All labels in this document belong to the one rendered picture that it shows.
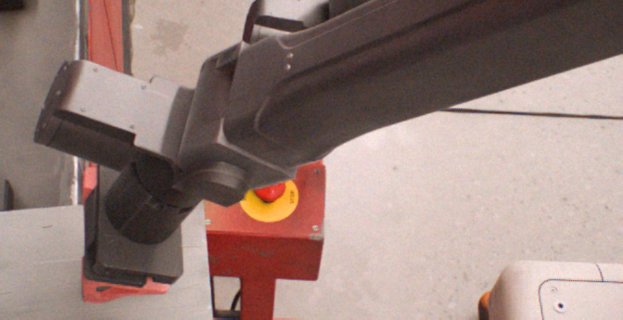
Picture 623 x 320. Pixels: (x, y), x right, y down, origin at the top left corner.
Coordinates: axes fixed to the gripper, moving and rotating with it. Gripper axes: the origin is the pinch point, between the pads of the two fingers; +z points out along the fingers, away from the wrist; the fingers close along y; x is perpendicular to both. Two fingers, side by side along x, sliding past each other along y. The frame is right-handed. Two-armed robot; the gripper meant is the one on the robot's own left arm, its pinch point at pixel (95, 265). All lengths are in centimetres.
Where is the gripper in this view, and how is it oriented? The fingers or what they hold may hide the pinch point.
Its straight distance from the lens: 73.1
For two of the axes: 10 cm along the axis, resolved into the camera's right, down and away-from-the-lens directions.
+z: -5.4, 5.5, 6.4
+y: 1.4, 8.1, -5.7
